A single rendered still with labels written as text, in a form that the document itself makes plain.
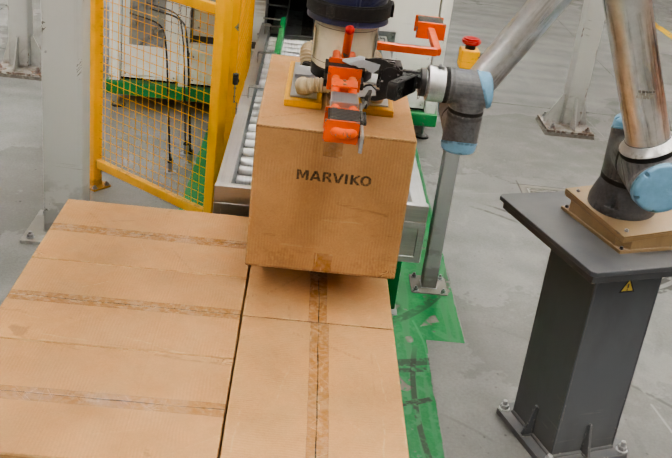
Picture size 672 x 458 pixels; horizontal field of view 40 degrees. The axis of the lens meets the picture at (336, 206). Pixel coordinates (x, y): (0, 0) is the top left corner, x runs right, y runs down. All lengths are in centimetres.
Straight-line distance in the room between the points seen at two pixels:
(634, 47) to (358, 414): 108
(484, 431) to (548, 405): 24
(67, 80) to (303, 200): 160
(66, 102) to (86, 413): 190
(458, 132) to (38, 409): 118
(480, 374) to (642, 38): 147
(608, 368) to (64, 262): 161
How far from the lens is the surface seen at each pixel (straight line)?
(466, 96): 229
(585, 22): 590
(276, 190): 234
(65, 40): 367
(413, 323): 353
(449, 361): 336
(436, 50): 258
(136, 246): 272
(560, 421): 293
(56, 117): 378
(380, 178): 232
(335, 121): 191
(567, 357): 284
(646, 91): 237
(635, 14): 229
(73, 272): 258
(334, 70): 225
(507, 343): 354
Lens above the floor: 180
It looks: 24 degrees down
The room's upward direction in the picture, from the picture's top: 7 degrees clockwise
